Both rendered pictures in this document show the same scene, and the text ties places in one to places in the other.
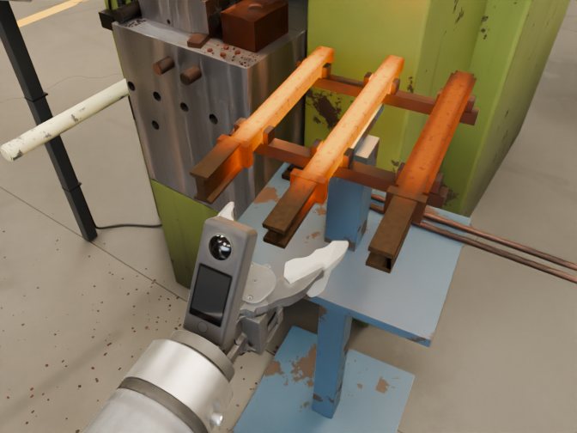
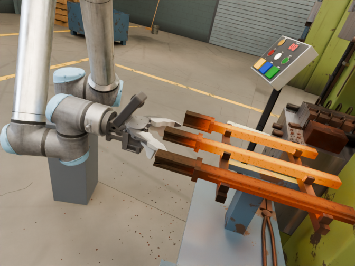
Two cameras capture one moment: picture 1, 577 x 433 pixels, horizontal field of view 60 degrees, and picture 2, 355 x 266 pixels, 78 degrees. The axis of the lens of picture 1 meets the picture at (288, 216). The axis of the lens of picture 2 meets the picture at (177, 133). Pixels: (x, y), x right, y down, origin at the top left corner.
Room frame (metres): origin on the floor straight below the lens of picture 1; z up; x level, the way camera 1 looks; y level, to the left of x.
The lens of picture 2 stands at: (0.25, -0.48, 1.29)
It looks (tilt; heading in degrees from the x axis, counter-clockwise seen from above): 31 degrees down; 71
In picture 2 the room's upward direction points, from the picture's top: 13 degrees clockwise
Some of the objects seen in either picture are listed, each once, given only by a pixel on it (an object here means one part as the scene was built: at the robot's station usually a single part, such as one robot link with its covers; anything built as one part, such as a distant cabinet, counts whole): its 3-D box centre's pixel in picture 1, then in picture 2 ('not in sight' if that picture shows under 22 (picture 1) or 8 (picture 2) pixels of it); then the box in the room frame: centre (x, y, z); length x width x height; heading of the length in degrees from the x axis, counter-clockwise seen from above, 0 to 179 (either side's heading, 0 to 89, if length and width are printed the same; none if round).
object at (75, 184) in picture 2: not in sight; (75, 158); (0.03, 0.71, 0.30); 0.22 x 0.22 x 0.60; 76
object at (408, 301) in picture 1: (344, 239); (233, 225); (0.64, -0.11, 0.70); 0.40 x 0.30 x 0.02; 64
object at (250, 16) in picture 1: (255, 22); (324, 136); (1.02, 0.07, 0.95); 0.12 x 0.09 x 0.07; 146
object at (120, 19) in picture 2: not in sight; (98, 24); (-0.18, 5.74, 0.36); 1.21 x 0.81 x 0.72; 134
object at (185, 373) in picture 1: (184, 387); (100, 120); (0.22, 0.09, 0.95); 0.10 x 0.05 x 0.09; 64
